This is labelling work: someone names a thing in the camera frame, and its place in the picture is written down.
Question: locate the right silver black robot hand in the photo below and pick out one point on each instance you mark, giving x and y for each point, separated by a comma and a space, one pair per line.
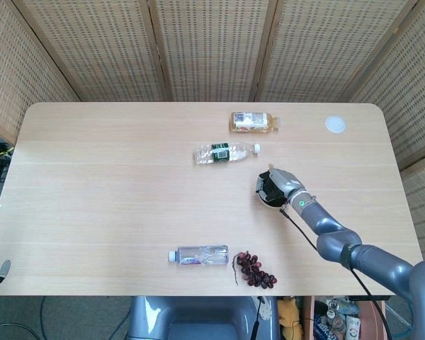
285, 182

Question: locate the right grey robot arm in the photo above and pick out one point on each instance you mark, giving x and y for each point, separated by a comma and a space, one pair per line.
329, 226

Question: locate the cup of dark coffee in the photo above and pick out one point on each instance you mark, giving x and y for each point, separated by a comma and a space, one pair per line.
272, 205

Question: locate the orange juice bottle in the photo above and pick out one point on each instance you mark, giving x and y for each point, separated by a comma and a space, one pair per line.
251, 122

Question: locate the clear bottle with green label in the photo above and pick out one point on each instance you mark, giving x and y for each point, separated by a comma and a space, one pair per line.
219, 153

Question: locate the white round table cap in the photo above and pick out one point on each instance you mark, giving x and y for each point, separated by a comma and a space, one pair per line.
336, 124

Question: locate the dark red grape bunch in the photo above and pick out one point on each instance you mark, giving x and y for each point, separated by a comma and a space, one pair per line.
255, 271

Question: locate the clear Ganten water bottle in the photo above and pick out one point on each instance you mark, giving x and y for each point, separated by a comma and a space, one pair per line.
198, 255

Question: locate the yellow soft object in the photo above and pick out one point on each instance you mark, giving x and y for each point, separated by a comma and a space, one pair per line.
290, 318

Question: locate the brown wooden storage box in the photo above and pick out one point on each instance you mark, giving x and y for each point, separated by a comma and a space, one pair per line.
307, 318

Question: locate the woven bamboo folding screen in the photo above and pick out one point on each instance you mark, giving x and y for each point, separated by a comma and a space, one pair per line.
212, 53

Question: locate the blue printed packet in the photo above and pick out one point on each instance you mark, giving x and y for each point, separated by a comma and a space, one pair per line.
320, 327

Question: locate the white cosmetic tube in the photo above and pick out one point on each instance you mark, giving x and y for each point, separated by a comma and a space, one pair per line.
352, 326

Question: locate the grey robot torso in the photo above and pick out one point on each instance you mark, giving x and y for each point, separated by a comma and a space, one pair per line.
198, 318

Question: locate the white perforated bracket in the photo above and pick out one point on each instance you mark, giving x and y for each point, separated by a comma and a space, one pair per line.
267, 311

